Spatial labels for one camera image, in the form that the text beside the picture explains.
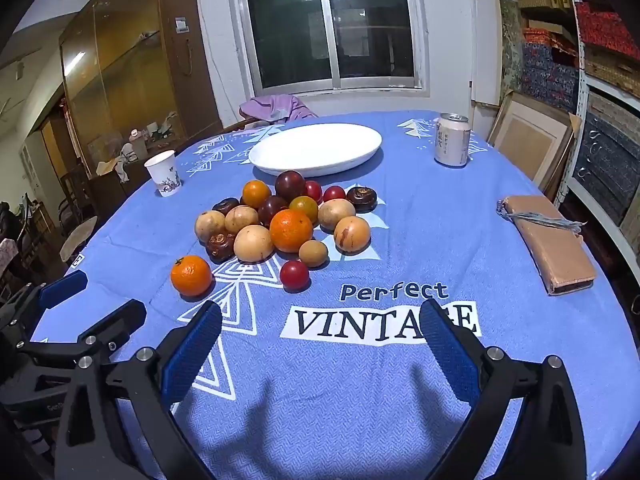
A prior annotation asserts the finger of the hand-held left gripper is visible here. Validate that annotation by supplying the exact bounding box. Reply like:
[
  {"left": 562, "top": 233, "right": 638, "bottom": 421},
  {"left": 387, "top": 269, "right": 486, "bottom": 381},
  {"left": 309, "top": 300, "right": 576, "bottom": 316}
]
[
  {"left": 0, "top": 270, "right": 89, "bottom": 344},
  {"left": 21, "top": 299, "right": 147, "bottom": 368}
]

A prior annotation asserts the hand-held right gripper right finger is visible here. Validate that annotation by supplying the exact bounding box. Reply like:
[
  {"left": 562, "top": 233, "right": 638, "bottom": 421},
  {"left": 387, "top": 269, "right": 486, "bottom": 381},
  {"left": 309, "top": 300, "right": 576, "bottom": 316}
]
[{"left": 419, "top": 298, "right": 587, "bottom": 480}]

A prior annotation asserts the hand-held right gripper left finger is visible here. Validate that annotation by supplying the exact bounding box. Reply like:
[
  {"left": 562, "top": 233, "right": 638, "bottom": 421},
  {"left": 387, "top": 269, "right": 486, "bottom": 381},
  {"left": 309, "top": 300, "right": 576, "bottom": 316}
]
[{"left": 54, "top": 301, "right": 224, "bottom": 480}]

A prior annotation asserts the small mandarin with green stem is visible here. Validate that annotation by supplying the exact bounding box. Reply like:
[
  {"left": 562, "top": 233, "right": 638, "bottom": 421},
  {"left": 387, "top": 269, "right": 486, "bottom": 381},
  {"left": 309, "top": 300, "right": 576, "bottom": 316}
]
[{"left": 170, "top": 255, "right": 213, "bottom": 298}]

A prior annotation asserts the red-streaked tan fruit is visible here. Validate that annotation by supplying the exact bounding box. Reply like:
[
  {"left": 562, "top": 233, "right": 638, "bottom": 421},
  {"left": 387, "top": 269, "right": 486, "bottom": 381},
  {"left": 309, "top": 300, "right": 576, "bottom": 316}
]
[{"left": 333, "top": 216, "right": 372, "bottom": 253}]

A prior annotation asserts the small tan round fruit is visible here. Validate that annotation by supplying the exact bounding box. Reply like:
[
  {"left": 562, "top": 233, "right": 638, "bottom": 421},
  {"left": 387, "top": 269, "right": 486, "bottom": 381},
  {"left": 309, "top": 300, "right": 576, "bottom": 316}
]
[{"left": 298, "top": 239, "right": 329, "bottom": 268}]

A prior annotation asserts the large orange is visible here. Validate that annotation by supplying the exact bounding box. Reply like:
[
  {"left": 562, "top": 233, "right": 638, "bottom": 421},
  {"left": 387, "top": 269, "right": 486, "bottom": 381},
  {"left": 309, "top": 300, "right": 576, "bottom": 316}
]
[{"left": 269, "top": 208, "right": 314, "bottom": 254}]

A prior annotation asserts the dark purple plum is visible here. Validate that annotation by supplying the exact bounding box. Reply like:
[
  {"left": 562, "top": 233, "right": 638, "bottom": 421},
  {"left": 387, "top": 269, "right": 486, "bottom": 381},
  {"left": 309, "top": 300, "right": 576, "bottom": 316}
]
[
  {"left": 274, "top": 170, "right": 307, "bottom": 202},
  {"left": 258, "top": 195, "right": 290, "bottom": 227}
]

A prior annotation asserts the orange tomato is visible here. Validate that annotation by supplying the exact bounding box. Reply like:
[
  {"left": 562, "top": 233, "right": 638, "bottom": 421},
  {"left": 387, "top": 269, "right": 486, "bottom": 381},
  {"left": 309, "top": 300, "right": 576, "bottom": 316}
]
[{"left": 242, "top": 179, "right": 272, "bottom": 210}]

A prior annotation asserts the yellow-orange tomato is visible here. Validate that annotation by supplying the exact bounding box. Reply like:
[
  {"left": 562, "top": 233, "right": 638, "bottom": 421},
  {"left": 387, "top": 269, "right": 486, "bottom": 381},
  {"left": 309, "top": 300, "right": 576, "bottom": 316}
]
[{"left": 288, "top": 195, "right": 320, "bottom": 223}]

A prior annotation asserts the white oval plate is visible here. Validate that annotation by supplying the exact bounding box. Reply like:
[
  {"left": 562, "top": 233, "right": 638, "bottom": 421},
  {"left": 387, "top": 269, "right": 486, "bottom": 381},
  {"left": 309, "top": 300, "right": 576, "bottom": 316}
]
[{"left": 248, "top": 123, "right": 383, "bottom": 178}]

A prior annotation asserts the blue printed tablecloth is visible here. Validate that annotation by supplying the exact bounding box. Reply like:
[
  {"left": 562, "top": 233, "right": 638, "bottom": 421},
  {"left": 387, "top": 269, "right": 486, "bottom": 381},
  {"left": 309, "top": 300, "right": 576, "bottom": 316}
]
[{"left": 30, "top": 109, "right": 640, "bottom": 480}]

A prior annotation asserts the brown pouch with tassel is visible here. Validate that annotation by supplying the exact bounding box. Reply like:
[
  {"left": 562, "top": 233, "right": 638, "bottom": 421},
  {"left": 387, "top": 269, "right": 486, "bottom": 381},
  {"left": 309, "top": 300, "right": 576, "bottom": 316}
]
[{"left": 496, "top": 195, "right": 597, "bottom": 296}]

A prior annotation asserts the floral paper cup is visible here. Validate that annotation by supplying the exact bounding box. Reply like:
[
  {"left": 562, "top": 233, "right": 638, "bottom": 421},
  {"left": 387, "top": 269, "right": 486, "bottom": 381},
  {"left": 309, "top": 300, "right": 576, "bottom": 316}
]
[{"left": 144, "top": 150, "right": 184, "bottom": 197}]

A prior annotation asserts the white beverage can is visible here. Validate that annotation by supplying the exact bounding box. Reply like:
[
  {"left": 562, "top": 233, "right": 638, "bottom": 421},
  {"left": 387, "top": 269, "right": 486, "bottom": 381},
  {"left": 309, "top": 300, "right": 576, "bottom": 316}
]
[{"left": 433, "top": 112, "right": 472, "bottom": 168}]

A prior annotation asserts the wooden chair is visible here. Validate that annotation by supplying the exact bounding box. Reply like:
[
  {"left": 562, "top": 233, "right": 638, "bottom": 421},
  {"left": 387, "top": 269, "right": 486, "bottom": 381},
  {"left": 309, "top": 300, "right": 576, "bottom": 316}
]
[{"left": 220, "top": 116, "right": 262, "bottom": 134}]

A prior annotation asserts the wooden glass cabinet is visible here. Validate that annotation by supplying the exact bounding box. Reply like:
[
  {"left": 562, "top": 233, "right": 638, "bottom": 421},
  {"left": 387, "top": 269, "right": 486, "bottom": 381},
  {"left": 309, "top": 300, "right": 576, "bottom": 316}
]
[{"left": 59, "top": 0, "right": 223, "bottom": 161}]

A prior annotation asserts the purple garment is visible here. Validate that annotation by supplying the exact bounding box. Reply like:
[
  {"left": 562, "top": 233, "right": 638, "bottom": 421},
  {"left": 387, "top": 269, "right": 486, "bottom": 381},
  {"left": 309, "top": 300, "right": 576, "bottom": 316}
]
[{"left": 239, "top": 94, "right": 318, "bottom": 123}]

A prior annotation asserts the white metal shelf rack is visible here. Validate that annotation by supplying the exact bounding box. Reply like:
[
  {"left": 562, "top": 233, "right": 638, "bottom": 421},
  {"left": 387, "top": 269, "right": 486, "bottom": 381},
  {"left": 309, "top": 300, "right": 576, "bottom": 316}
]
[{"left": 555, "top": 0, "right": 640, "bottom": 261}]

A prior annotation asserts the stack of patterned boxes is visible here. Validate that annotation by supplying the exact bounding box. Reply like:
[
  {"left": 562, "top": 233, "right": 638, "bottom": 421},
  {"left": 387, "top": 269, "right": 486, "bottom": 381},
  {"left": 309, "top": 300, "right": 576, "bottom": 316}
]
[{"left": 522, "top": 27, "right": 581, "bottom": 111}]

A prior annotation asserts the mottled green panel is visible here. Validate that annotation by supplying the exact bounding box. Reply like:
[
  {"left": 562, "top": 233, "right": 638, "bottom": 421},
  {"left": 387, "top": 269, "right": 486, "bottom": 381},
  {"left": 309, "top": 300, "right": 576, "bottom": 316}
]
[{"left": 500, "top": 0, "right": 526, "bottom": 106}]

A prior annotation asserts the white leaning board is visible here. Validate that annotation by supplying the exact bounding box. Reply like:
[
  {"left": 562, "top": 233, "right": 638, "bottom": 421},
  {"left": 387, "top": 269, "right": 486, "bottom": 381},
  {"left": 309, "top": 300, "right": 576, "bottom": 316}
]
[{"left": 470, "top": 0, "right": 503, "bottom": 106}]

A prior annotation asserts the sliding glass window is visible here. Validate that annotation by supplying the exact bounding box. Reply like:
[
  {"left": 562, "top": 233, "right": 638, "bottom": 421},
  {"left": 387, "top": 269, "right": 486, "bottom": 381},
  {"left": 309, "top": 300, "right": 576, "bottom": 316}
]
[{"left": 225, "top": 0, "right": 431, "bottom": 101}]

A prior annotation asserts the wooden picture frame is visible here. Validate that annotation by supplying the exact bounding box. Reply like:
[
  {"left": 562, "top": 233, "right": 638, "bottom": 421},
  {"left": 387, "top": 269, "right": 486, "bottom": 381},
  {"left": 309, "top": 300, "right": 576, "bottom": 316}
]
[{"left": 487, "top": 91, "right": 583, "bottom": 191}]

